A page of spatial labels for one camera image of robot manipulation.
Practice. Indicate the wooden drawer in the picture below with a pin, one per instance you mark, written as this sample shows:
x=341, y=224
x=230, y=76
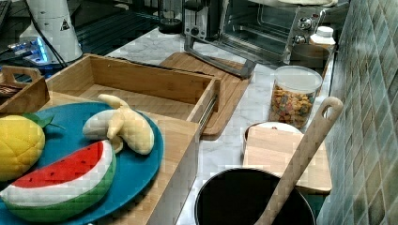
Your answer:
x=152, y=89

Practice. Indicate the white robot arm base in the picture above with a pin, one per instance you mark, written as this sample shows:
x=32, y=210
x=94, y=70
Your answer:
x=52, y=33

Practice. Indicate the large wooden cutting board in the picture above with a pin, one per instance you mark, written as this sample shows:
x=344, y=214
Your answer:
x=232, y=89

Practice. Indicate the plush peeled banana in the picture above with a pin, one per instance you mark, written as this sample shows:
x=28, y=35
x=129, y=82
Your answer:
x=120, y=125

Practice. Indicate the small light cutting board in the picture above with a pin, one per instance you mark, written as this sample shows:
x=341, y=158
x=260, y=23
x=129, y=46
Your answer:
x=270, y=150

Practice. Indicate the silver toaster oven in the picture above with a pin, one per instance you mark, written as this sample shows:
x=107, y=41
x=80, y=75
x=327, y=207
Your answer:
x=261, y=31

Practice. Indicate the black pot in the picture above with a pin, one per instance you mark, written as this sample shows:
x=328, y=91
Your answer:
x=240, y=196

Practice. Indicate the clear cereal jar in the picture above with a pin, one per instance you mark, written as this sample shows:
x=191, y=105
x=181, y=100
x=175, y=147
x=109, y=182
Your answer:
x=293, y=95

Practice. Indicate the wooden tray behind jar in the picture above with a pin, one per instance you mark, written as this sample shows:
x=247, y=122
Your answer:
x=311, y=62

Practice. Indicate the wooden spatula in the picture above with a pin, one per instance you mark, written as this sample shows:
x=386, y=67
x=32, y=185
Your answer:
x=324, y=119

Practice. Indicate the white capped bottle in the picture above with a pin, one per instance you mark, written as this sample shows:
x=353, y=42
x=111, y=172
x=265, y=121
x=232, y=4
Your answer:
x=323, y=36

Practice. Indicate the plush watermelon slice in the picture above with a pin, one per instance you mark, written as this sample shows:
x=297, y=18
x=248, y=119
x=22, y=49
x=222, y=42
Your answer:
x=64, y=188

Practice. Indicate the plush yellow lemon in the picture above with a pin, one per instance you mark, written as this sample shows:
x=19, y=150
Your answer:
x=22, y=140

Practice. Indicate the wooden tray with handle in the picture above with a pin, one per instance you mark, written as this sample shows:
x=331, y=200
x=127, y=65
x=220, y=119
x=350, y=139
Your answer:
x=30, y=97

